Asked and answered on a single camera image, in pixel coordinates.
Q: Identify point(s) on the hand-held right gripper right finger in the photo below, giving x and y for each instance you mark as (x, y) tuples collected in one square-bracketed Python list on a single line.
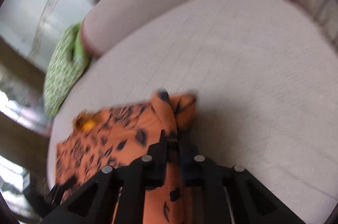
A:
[(192, 171)]

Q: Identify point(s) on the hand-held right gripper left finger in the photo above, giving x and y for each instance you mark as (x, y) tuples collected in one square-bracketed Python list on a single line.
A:
[(155, 165)]

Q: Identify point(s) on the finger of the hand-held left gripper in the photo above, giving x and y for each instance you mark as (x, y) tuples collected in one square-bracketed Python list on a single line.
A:
[(56, 195)]

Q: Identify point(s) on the orange floral shirt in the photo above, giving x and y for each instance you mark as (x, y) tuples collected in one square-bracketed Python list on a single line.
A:
[(126, 128)]

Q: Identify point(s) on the pink quilted sofa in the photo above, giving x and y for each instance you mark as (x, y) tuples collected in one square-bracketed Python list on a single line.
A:
[(224, 68)]

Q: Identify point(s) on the green checked pillow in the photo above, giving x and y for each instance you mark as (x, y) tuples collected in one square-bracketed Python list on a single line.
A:
[(60, 73)]

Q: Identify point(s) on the wooden stained glass door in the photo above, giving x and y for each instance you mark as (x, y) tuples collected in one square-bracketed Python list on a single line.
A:
[(15, 76)]

